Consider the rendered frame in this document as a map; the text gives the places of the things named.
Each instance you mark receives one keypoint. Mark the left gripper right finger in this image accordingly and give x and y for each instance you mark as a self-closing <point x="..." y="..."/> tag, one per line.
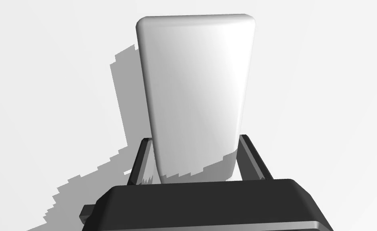
<point x="254" y="162"/>

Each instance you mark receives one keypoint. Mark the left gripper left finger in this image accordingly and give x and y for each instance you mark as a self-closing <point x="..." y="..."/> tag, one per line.
<point x="140" y="163"/>

